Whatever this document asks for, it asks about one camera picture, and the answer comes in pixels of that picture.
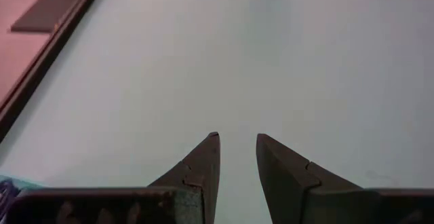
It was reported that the teal table mat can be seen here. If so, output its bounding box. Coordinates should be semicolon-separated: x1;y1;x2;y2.
0;0;434;224

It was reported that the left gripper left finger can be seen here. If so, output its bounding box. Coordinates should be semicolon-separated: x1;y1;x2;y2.
147;131;222;224

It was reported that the teal translucent plastic bin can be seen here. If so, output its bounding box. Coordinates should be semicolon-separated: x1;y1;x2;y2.
0;174;43;198

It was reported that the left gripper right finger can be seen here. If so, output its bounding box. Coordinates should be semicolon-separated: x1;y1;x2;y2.
256;133;371;224

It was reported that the black aluminium table frame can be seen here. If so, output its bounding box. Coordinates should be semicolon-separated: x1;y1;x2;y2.
0;0;109;144

